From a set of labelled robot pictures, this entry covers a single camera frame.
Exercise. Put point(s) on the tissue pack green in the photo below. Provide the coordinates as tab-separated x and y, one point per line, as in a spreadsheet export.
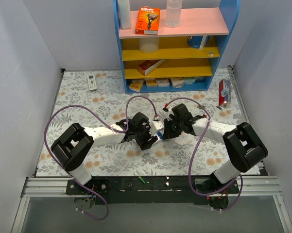
189	80

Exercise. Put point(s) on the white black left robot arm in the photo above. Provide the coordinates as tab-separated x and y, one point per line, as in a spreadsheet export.
71	148

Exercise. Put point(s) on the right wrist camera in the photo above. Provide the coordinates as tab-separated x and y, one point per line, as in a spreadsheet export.
170	114

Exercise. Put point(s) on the orange razor box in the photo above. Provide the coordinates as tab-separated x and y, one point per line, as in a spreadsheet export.
148	20

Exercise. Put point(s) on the blue shelf unit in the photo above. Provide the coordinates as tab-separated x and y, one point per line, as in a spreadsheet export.
182	60

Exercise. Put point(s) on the white translucent cup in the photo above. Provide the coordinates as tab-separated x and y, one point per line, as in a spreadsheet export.
148	45

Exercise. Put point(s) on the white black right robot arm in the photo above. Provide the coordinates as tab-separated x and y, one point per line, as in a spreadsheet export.
244	147

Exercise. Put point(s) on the yellow red small box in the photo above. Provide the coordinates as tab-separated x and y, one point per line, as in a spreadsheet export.
136	85

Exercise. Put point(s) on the white bottle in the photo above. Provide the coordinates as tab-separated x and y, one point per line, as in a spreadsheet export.
124	13

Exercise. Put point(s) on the white air conditioner remote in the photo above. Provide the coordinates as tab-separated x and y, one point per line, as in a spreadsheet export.
92	85

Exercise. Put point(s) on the blue battery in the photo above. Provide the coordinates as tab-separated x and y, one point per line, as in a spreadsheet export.
160	135

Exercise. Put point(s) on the aluminium frame rail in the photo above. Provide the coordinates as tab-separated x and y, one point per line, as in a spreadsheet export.
45	187

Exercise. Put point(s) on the white battery cover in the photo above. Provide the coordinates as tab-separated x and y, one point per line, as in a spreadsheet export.
180	141

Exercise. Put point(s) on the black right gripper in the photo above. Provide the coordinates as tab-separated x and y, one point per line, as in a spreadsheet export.
170	128

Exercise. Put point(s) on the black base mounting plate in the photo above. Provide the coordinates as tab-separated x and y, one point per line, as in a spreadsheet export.
158	189

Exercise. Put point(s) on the clear plastic bottle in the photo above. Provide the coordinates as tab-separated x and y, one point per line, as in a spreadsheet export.
173	12

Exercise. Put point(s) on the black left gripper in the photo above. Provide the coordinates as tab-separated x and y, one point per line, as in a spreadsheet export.
143	140

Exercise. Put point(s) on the red toothpaste box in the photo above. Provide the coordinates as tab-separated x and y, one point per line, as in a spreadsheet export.
224	93

